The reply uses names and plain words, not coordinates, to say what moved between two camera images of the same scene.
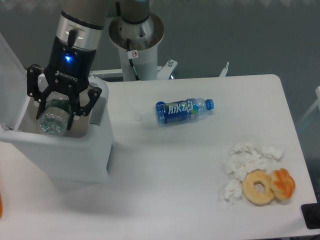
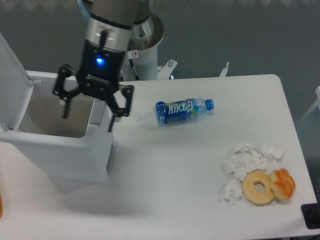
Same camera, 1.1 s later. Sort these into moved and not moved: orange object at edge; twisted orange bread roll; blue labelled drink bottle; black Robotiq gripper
Moved: black Robotiq gripper
Not moved: twisted orange bread roll; blue labelled drink bottle; orange object at edge
